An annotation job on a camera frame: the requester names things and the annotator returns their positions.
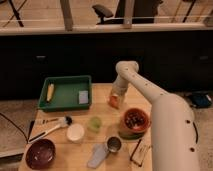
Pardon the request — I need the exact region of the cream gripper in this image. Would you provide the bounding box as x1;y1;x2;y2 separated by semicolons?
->
110;92;125;109

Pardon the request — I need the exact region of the orange apple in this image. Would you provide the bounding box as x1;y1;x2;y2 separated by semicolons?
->
109;96;119;109

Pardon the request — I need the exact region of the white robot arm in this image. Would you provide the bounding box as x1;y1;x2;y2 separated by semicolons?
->
109;61;200;171

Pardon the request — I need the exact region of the green plastic cup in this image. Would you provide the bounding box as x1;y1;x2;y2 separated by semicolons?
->
87;116;102;133

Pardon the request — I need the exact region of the steel measuring cup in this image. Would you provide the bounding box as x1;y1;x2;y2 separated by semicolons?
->
106;137;122;153

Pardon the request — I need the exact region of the white paper cup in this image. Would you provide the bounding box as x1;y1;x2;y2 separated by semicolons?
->
67;123;85;143

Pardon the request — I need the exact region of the terracotta bowl with dark fruit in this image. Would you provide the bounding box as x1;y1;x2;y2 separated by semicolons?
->
119;108;151;134

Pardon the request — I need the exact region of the grey sponge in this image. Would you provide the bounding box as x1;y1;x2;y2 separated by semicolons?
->
79;90;88;104

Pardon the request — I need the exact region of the green vegetable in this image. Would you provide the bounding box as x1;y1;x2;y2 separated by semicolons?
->
118;132;144;140

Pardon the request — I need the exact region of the green plastic tray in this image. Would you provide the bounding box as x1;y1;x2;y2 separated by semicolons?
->
38;75;92;112

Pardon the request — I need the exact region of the yellow corn cob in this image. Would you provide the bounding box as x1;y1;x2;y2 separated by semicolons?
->
46;84;54;102

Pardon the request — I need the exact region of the black office chair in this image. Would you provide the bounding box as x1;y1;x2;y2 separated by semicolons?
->
92;4;123;25

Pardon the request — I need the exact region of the dark purple bowl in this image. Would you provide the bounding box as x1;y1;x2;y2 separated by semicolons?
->
25;139;56;170

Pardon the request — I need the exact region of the fork with dark handle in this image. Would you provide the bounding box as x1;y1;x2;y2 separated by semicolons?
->
35;117;64;125

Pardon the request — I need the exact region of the grey spatula handle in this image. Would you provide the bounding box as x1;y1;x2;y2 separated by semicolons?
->
87;143;109;169

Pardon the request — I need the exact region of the black cable left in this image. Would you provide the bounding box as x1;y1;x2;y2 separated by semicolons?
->
0;112;29;144

